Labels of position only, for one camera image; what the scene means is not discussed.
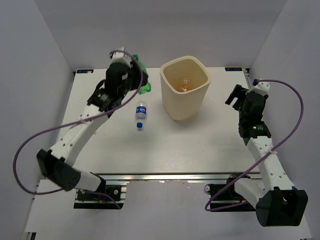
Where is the green Sprite bottle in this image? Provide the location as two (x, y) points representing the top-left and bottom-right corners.
(133, 54), (152, 95)

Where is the clear blue label Pepsi bottle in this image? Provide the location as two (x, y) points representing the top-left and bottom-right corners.
(135, 101), (148, 131)

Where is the clear yellow cap bottle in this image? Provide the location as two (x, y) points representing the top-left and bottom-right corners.
(181, 78), (193, 91)

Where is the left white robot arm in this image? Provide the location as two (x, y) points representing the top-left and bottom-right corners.
(36, 60), (148, 200)

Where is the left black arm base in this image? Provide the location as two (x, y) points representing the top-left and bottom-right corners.
(73, 180), (129, 210)

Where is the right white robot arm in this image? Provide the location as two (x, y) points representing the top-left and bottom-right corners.
(225, 83), (308, 227)

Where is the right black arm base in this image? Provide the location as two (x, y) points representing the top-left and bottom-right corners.
(204, 173), (256, 212)

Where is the cream plastic bin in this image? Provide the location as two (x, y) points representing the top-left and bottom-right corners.
(159, 55), (212, 121)

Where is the left blue table sticker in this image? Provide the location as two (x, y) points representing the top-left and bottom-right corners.
(76, 69), (94, 74)

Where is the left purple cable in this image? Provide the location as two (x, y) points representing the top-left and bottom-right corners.
(12, 49), (146, 210)

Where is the purple cable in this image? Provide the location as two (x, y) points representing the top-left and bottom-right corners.
(12, 49), (146, 210)
(204, 78), (304, 212)

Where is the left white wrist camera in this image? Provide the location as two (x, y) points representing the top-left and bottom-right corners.
(109, 47), (132, 67)

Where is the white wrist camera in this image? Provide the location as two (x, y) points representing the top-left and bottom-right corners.
(250, 79), (270, 96)
(109, 47), (132, 67)

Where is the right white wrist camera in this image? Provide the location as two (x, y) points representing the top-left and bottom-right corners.
(250, 79), (270, 96)

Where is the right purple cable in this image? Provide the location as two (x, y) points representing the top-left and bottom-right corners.
(204, 78), (304, 212)

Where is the aluminium table front rail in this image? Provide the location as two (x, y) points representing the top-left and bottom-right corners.
(94, 172), (263, 182)

